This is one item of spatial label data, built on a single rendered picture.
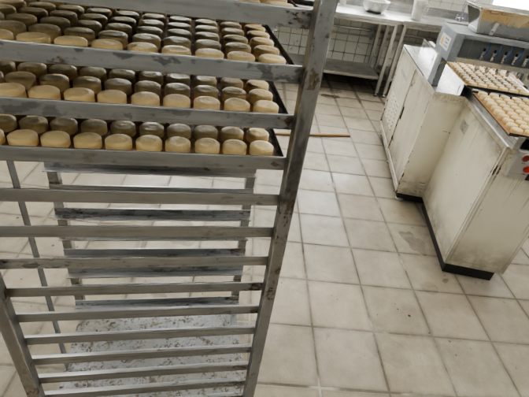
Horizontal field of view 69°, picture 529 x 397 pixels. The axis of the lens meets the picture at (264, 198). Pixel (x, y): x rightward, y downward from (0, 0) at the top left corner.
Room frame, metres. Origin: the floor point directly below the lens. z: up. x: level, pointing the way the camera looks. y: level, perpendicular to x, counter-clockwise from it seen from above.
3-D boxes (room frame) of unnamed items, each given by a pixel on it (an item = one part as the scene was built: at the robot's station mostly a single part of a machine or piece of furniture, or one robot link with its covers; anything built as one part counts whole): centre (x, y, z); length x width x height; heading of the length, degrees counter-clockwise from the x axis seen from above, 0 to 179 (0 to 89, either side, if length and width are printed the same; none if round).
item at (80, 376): (0.63, 0.26, 0.42); 0.64 x 0.03 x 0.03; 104
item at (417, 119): (3.04, -1.33, 0.42); 1.28 x 0.72 x 0.84; 177
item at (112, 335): (0.63, 0.26, 0.60); 0.64 x 0.03 x 0.03; 104
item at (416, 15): (5.01, -1.42, 0.98); 0.20 x 0.14 x 0.20; 45
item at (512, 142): (2.68, -1.16, 0.87); 2.01 x 0.03 x 0.07; 177
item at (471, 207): (2.06, -1.27, 0.45); 0.70 x 0.34 x 0.90; 177
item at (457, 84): (3.05, -1.12, 0.88); 1.28 x 0.01 x 0.07; 177
